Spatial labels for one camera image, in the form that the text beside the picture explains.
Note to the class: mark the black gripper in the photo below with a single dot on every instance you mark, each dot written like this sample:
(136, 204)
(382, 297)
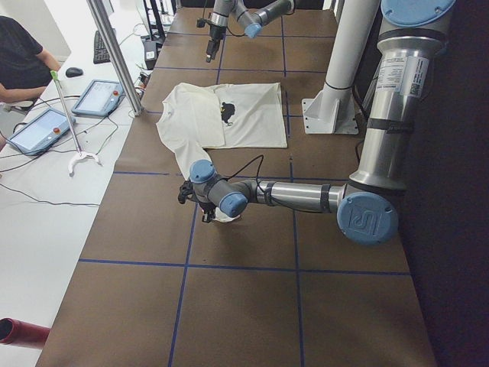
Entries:
(206, 212)
(215, 34)

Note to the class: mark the cream long-sleeve cat shirt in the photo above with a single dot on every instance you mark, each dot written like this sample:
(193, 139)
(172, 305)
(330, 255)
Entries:
(225, 116)

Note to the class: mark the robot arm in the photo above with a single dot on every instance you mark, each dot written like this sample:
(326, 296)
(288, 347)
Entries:
(251, 22)
(412, 34)

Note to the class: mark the black keyboard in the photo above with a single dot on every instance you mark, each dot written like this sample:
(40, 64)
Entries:
(100, 52)

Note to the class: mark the far teach pendant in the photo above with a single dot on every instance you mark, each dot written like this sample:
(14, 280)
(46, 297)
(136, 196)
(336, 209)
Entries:
(100, 99)

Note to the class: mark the teach pendant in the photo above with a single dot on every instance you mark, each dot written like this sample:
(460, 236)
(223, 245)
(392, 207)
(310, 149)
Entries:
(40, 133)
(100, 99)

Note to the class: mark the black computer mouse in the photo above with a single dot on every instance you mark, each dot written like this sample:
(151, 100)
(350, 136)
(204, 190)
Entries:
(73, 72)

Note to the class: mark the near teach pendant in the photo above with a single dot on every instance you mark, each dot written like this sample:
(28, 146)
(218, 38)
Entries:
(40, 133)

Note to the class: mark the seated person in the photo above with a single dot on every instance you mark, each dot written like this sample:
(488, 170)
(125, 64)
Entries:
(25, 64)

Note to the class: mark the red cylinder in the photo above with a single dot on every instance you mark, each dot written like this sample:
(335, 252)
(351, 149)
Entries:
(23, 334)

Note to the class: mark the aluminium frame post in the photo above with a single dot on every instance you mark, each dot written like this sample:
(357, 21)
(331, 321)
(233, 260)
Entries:
(108, 35)

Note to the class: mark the white camera mast base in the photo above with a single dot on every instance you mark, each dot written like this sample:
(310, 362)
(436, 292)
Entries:
(332, 111)

